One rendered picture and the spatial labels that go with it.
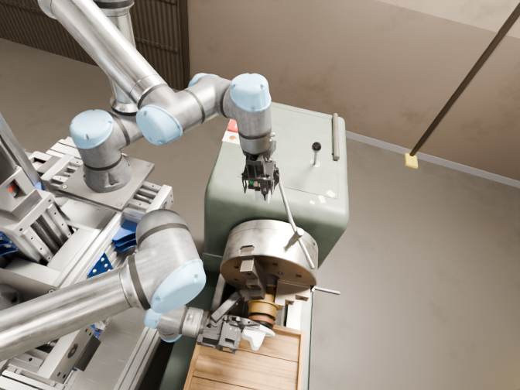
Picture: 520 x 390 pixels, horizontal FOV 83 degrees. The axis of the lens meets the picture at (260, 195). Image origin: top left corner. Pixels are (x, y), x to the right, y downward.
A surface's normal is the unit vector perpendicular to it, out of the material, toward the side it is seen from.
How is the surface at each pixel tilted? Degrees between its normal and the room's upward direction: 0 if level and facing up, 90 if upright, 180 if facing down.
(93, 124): 8
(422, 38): 90
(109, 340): 0
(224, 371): 0
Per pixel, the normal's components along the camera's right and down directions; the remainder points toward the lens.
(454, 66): -0.26, 0.72
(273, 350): 0.15, -0.63
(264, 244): -0.11, -0.66
